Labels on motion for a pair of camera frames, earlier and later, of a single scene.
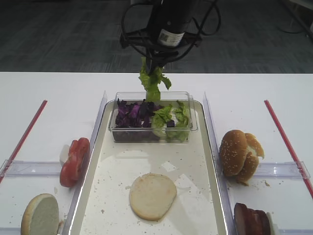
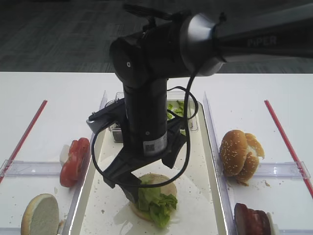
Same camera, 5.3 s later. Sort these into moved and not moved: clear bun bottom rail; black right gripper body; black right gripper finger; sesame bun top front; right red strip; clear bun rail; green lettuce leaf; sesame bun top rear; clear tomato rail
Moved: black right gripper body; black right gripper finger; green lettuce leaf
Not moved: right red strip; clear bun rail; clear bun bottom rail; clear tomato rail; sesame bun top front; sesame bun top rear
